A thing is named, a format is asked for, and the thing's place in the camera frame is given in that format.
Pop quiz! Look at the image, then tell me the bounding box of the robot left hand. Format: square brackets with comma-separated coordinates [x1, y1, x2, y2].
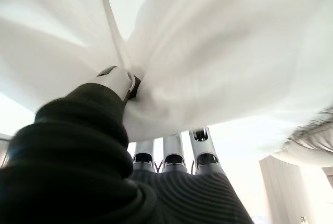
[0, 65, 251, 224]

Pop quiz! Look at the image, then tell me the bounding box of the white duvet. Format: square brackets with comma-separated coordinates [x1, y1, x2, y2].
[0, 0, 333, 144]

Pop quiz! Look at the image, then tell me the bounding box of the light wooden cabinet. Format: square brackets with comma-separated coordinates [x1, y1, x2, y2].
[259, 156, 333, 224]

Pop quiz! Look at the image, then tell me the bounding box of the pale fringed textured blanket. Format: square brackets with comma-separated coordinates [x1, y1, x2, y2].
[270, 107, 333, 167]

